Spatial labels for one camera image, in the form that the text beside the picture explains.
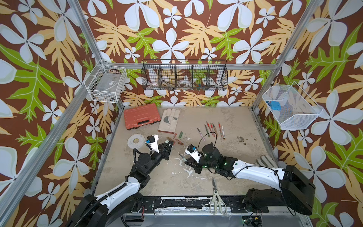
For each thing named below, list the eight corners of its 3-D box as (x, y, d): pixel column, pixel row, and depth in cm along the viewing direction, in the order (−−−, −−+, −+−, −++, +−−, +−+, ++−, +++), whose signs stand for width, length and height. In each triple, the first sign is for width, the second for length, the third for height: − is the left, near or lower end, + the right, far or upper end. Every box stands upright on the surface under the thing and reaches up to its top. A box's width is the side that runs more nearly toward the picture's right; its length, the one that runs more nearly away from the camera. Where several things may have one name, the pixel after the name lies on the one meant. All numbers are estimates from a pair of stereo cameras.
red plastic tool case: (127, 130, 106) (126, 127, 103) (125, 113, 117) (123, 109, 113) (161, 121, 112) (160, 117, 108) (155, 106, 123) (155, 102, 119)
